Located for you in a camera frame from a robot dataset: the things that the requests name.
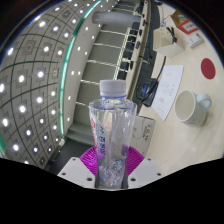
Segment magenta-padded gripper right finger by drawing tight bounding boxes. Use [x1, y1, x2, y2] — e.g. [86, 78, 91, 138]
[125, 146, 164, 190]

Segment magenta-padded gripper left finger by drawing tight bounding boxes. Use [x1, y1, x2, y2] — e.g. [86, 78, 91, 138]
[57, 146, 99, 190]

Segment clear plastic water bottle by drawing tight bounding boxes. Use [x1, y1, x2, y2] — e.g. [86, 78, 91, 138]
[88, 79, 138, 191]

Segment white ceramic mug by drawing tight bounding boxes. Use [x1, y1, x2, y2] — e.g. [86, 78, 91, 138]
[174, 89, 213, 127]

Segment black desk phone device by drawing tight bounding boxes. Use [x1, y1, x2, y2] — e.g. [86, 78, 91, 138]
[141, 78, 160, 108]

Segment white printed paper sheet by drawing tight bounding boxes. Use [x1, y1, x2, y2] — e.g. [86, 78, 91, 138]
[151, 64, 185, 122]

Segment ceiling spot lights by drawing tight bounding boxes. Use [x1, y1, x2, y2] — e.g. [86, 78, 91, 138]
[0, 0, 103, 165]

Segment flat round red coaster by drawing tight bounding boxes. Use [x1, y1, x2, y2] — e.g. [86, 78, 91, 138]
[200, 57, 217, 80]

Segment white open divided box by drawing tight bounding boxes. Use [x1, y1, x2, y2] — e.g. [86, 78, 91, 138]
[153, 25, 185, 59]

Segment row of black office chairs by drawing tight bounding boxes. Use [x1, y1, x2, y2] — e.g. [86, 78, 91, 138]
[116, 1, 148, 81]

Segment long curved conference desk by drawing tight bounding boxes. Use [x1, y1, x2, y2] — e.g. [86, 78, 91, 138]
[128, 0, 158, 101]

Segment black tool in white box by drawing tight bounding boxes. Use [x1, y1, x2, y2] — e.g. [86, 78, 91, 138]
[166, 26, 178, 44]

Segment small white oblong carton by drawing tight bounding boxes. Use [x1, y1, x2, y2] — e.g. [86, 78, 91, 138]
[186, 32, 205, 48]

